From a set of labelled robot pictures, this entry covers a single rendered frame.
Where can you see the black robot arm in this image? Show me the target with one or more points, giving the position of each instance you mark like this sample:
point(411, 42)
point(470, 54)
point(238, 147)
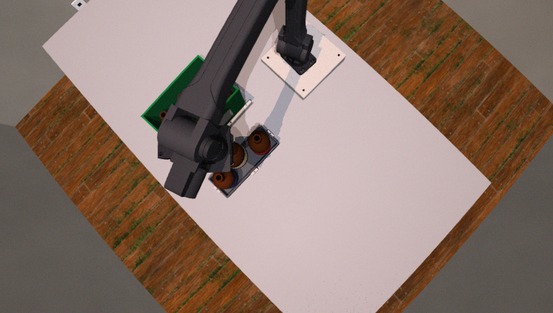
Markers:
point(185, 142)

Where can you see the brown bottle with blue label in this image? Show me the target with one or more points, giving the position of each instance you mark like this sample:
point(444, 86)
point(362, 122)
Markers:
point(225, 180)

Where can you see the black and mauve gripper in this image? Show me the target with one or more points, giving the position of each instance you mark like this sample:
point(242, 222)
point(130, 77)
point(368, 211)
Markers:
point(225, 159)

